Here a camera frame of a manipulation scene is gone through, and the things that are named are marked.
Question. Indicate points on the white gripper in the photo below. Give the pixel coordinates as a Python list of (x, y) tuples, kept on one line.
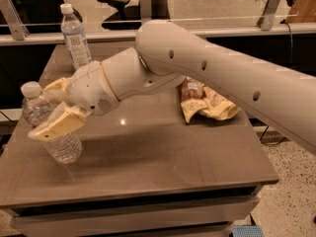
[(89, 87)]

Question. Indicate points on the clear crinkled water bottle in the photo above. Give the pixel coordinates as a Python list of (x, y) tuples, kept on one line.
[(54, 122)]

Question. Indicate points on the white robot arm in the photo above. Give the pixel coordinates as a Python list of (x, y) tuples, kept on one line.
[(163, 55)]

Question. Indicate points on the tall labelled water bottle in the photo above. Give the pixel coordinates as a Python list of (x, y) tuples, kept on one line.
[(74, 36)]

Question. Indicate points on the brown sea salt chip bag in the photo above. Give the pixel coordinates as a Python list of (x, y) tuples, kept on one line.
[(196, 98)]

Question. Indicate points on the glass partition with metal brackets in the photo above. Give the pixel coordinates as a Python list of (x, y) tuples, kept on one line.
[(39, 21)]

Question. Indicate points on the black office chair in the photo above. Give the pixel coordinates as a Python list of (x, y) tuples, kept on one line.
[(128, 12)]

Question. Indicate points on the blue perforated floor block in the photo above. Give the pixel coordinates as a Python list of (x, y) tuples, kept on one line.
[(247, 231)]

